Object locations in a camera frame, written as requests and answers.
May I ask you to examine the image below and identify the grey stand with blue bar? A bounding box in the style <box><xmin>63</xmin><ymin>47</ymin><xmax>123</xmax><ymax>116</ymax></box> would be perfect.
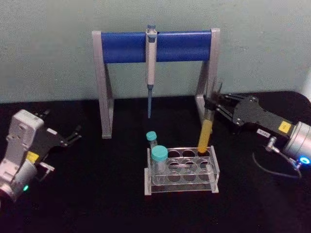
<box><xmin>91</xmin><ymin>28</ymin><xmax>221</xmax><ymax>140</ymax></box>

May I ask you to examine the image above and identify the left gripper cable silver plug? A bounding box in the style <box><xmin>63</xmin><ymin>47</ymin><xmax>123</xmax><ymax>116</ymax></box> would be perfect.
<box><xmin>35</xmin><ymin>162</ymin><xmax>55</xmax><ymax>183</ymax></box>

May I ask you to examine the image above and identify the gripper cable silver plug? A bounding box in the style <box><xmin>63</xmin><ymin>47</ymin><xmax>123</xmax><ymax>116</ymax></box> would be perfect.
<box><xmin>35</xmin><ymin>162</ymin><xmax>55</xmax><ymax>183</ymax></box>
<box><xmin>252</xmin><ymin>136</ymin><xmax>303</xmax><ymax>181</ymax></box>

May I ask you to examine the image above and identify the clear plastic tube rack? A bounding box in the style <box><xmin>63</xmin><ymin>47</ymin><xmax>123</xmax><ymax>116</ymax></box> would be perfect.
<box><xmin>144</xmin><ymin>145</ymin><xmax>221</xmax><ymax>196</ymax></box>

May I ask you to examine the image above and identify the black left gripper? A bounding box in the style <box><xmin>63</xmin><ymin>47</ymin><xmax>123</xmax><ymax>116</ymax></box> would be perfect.
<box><xmin>26</xmin><ymin>109</ymin><xmax>83</xmax><ymax>168</ymax></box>

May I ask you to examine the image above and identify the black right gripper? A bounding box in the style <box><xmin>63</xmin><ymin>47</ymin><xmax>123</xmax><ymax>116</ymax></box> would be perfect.
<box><xmin>203</xmin><ymin>82</ymin><xmax>296</xmax><ymax>141</ymax></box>

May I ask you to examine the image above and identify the grey and blue pipette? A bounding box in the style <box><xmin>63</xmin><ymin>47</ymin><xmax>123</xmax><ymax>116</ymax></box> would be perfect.
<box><xmin>145</xmin><ymin>24</ymin><xmax>158</xmax><ymax>119</ymax></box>

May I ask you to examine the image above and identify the black table cloth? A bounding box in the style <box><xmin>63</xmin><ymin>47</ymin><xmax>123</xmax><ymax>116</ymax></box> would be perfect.
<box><xmin>0</xmin><ymin>91</ymin><xmax>311</xmax><ymax>233</ymax></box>

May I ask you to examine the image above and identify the tube with yellow liquid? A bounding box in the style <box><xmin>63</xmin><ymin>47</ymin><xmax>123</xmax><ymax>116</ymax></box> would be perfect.
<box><xmin>197</xmin><ymin>78</ymin><xmax>217</xmax><ymax>154</ymax></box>

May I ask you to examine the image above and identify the wide clear tube teal cap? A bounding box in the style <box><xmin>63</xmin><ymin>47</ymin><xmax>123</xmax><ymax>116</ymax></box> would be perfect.
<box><xmin>151</xmin><ymin>145</ymin><xmax>169</xmax><ymax>185</ymax></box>

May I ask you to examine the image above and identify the right gripper cable silver plug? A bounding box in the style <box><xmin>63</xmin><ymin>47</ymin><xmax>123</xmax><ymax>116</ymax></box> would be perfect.
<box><xmin>252</xmin><ymin>136</ymin><xmax>303</xmax><ymax>181</ymax></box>

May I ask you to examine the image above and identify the narrow clear tube teal cap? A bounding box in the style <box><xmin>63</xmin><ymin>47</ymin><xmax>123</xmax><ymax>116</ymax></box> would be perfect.
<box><xmin>145</xmin><ymin>131</ymin><xmax>159</xmax><ymax>156</ymax></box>

